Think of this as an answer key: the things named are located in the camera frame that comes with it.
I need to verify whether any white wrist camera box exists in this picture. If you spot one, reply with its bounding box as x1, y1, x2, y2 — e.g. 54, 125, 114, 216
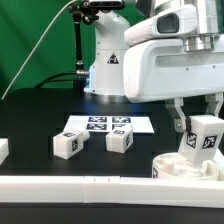
124, 4, 198, 46

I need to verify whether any white round stool seat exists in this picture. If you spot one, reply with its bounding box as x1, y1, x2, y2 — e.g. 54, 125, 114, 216
152, 153, 219, 181

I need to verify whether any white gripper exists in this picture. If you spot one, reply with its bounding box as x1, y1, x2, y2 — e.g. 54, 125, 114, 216
123, 35, 224, 133

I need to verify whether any white left fence rail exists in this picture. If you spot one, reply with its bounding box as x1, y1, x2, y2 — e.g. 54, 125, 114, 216
0, 138, 9, 165

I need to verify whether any white front fence rail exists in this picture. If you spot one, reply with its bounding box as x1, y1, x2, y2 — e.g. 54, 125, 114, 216
0, 176, 224, 208

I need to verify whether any white cable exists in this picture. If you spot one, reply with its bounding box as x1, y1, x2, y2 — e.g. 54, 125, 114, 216
1, 0, 78, 101

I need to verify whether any black overhead camera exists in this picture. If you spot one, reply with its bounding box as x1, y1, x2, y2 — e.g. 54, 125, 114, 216
81, 0, 125, 10

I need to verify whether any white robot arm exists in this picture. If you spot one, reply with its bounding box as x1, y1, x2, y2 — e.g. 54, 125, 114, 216
86, 0, 224, 132

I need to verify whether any white paper tag sheet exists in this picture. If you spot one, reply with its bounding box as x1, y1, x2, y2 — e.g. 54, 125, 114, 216
64, 115, 154, 133

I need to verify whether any black cable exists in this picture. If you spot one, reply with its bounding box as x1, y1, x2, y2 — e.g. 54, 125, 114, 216
34, 71, 81, 89

